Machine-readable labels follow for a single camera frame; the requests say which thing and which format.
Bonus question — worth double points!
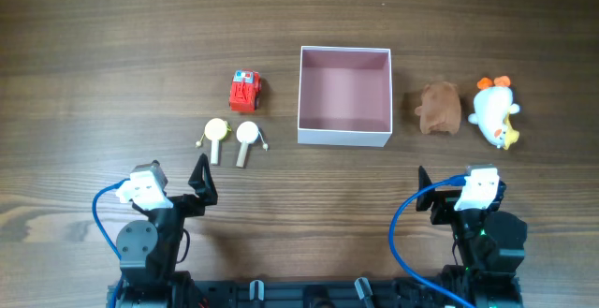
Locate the yellow wooden rattle drum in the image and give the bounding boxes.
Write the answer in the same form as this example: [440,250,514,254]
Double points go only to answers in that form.
[195,118,231,165]

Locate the white wooden rattle drum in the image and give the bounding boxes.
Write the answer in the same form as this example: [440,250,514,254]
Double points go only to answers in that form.
[236,121,269,168]

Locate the brown plush bear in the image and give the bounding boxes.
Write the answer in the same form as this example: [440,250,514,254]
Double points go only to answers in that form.
[415,81,461,135]

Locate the red toy fire truck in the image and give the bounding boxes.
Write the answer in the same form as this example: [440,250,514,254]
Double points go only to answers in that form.
[228,69,261,113]

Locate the white plush chicken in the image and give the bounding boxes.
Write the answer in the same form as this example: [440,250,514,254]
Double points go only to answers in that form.
[468,76,520,150]

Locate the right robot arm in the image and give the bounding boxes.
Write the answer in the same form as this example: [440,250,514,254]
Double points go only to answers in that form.
[416,165,527,307]

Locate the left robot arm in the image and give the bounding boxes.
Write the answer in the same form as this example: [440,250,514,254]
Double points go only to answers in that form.
[107,154,218,307]

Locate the white cardboard box pink interior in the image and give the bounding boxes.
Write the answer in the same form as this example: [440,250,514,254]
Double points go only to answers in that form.
[297,46,393,147]

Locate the right blue cable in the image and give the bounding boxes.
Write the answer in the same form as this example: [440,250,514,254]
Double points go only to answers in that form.
[387,173,476,308]

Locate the blue cable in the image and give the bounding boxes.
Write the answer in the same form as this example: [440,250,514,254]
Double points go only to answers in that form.
[91,179,130,308]
[387,173,476,308]

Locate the left blue cable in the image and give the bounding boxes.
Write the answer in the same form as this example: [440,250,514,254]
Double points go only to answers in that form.
[91,179,130,308]

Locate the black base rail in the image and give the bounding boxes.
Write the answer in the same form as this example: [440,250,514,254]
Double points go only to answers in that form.
[106,277,523,308]

